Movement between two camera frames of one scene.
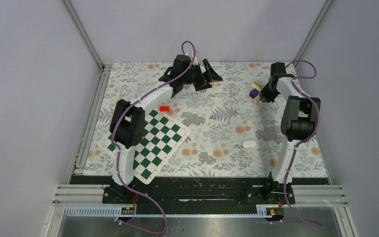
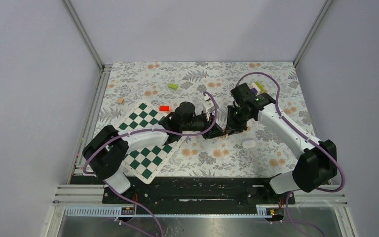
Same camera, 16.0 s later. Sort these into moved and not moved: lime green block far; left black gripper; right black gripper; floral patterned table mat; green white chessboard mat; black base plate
Moved: left black gripper; right black gripper
Not moved: floral patterned table mat; black base plate; lime green block far; green white chessboard mat
